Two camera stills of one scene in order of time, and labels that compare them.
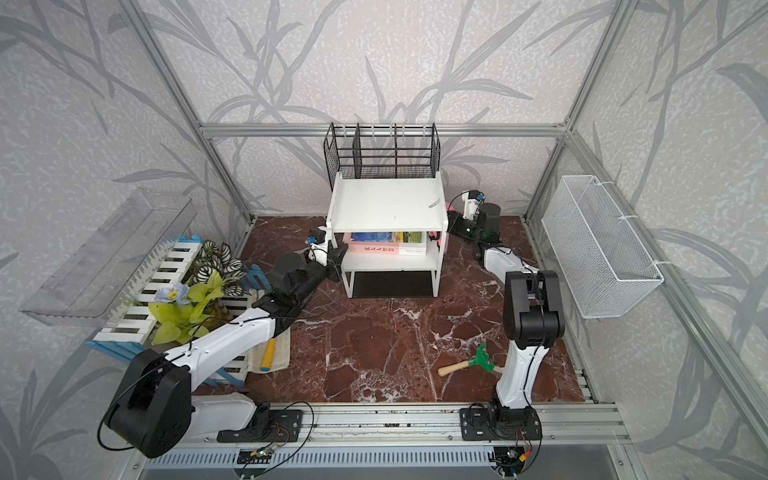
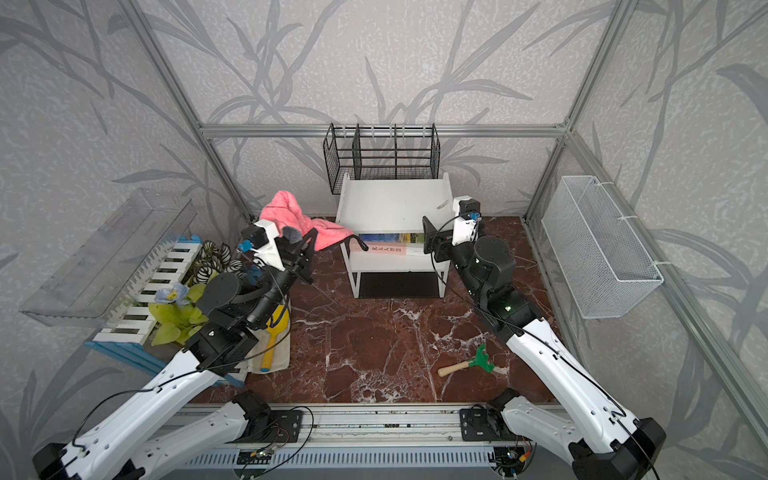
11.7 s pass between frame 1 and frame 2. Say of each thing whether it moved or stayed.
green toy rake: stayed
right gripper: moved
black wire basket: stayed
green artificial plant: stayed
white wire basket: stayed
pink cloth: moved
